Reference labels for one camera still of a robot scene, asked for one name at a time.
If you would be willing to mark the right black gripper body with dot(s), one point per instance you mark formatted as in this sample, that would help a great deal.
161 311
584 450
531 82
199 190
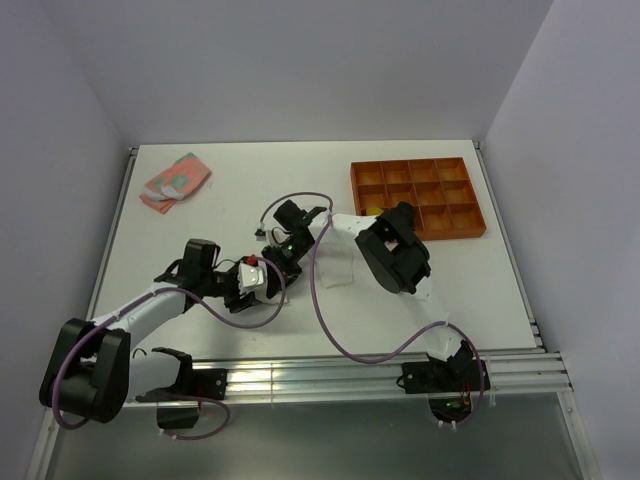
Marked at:
287 257

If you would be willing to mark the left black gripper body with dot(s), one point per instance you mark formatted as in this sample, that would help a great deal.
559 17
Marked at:
220 283

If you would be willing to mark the white sock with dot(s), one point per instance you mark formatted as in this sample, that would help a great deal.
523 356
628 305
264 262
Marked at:
334 267

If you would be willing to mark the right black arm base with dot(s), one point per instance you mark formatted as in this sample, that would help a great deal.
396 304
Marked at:
458 377

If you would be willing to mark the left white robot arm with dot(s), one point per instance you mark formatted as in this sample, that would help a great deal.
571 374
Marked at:
94 369

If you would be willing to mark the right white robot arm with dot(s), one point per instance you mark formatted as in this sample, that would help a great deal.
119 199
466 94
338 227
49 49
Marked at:
398 260

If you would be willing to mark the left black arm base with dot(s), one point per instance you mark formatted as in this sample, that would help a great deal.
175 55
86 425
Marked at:
168 378

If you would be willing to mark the pink green patterned socks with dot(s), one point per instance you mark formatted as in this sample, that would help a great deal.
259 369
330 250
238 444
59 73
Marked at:
175 184

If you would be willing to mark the yellow rolled sock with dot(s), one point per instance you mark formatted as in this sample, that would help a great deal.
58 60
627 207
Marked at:
373 211

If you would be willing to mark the orange compartment tray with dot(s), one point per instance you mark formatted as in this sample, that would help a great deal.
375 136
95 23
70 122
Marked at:
445 206

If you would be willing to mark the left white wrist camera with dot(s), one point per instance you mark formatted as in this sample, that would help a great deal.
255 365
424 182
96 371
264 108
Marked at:
251 278

